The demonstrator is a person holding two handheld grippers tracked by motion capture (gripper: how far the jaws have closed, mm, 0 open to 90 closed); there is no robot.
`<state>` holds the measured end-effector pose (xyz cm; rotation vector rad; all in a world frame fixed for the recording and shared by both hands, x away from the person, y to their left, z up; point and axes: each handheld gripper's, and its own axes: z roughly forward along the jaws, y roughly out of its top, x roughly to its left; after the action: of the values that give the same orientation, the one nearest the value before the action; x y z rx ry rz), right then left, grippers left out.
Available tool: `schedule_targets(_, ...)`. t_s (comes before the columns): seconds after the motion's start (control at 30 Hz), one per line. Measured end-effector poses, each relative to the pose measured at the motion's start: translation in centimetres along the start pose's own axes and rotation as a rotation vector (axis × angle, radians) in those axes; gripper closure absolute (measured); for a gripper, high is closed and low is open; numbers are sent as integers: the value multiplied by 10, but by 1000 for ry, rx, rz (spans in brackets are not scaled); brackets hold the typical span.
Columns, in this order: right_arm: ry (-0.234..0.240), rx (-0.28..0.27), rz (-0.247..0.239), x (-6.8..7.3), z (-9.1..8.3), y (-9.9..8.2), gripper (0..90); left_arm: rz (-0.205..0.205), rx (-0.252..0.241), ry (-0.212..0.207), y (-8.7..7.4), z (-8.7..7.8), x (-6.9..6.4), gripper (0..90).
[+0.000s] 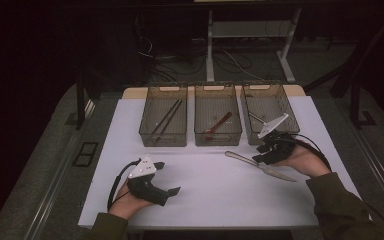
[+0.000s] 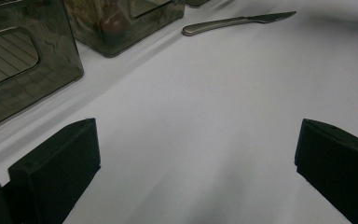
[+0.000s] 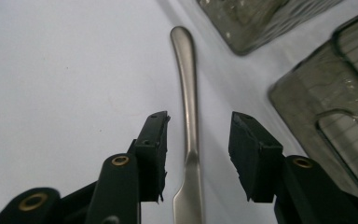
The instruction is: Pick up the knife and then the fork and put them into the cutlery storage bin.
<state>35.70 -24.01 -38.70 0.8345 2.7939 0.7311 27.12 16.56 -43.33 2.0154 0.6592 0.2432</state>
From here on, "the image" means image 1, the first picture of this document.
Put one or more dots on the brown wooden spoon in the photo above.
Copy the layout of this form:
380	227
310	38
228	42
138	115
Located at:
218	125

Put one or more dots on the metal fork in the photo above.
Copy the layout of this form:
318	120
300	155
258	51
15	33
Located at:
256	117

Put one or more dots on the black metal post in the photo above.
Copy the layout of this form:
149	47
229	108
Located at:
80	103

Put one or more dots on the smoky clear plastic basket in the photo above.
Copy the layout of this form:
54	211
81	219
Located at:
268	103
213	106
164	133

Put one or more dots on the black metal stand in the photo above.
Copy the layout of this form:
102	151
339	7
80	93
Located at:
355	103

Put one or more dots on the metal rail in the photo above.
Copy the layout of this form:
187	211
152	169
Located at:
380	166
51	193

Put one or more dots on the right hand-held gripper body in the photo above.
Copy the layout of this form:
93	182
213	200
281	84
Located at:
280	146

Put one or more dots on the black chopstick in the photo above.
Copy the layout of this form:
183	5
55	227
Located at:
166	116
170	121

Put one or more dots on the person's right hand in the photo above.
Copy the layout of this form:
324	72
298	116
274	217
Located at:
308	160

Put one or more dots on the person's left hand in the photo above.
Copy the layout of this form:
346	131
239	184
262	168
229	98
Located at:
126	203

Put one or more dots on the metal knife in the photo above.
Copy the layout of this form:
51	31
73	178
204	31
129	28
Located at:
243	160

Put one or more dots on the white metal stand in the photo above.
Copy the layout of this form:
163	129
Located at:
209	50

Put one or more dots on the white board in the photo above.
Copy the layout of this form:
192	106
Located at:
223	203

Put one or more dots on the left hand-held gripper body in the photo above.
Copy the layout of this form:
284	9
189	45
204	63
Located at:
142	168

